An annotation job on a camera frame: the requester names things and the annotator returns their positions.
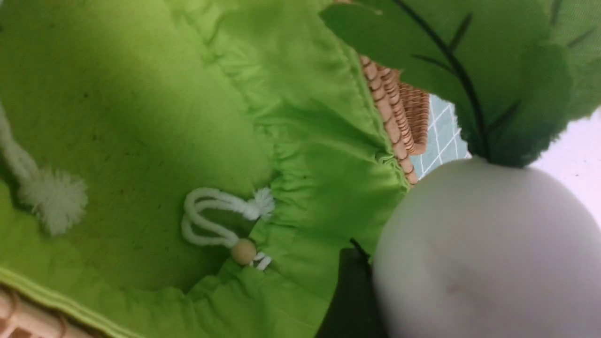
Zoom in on white basket drawstring cord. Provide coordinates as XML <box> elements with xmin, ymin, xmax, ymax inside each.
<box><xmin>0</xmin><ymin>106</ymin><xmax>276</xmax><ymax>271</ymax></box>

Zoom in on white toy radish green leaves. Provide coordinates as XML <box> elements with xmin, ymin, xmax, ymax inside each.
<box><xmin>321</xmin><ymin>0</ymin><xmax>600</xmax><ymax>338</ymax></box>

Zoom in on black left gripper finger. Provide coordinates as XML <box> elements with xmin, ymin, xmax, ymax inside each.
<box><xmin>316</xmin><ymin>239</ymin><xmax>388</xmax><ymax>338</ymax></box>

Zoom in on woven wicker basket green lining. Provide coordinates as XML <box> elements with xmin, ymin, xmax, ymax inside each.
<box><xmin>1</xmin><ymin>0</ymin><xmax>409</xmax><ymax>338</ymax></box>

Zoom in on green checkered tablecloth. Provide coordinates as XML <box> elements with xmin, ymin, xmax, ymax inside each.
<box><xmin>411</xmin><ymin>94</ymin><xmax>471</xmax><ymax>180</ymax></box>

